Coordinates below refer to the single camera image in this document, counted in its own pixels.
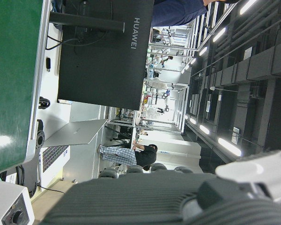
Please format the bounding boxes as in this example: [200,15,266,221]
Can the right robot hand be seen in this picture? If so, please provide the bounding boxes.
[37,147,281,225]

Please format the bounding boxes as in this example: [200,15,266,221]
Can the person in checkered trousers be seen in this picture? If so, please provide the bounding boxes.
[97,143,159,166]

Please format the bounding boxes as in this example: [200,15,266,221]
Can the white partition panel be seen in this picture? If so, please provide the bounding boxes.
[137,133,202,163]

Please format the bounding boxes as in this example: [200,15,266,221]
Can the silver laptop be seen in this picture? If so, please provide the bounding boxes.
[40,119,108,173]

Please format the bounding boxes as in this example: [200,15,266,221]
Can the white control box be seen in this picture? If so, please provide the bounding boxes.
[0,179,36,225]

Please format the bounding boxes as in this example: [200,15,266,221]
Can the black Huawei monitor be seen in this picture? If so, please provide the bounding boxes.
[48,0,155,111]

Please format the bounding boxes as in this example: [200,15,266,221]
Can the white desk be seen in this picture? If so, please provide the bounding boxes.
[29,22,73,165]

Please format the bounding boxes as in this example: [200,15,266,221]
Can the green conveyor belt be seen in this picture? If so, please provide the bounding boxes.
[0,0,51,177]

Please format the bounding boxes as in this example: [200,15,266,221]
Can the person in navy shirt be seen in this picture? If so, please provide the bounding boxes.
[151,0,240,28]

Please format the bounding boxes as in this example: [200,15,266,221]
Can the thin black floor cable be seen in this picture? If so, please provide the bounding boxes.
[37,184,67,195]

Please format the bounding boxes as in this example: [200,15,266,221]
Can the black flange bracket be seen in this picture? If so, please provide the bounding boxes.
[15,119,46,199]

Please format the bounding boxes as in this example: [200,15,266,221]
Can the coiled black cable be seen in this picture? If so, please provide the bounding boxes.
[38,97,51,110]

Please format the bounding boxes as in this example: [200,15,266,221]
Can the black monitor cable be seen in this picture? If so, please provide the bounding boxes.
[45,35,81,51]

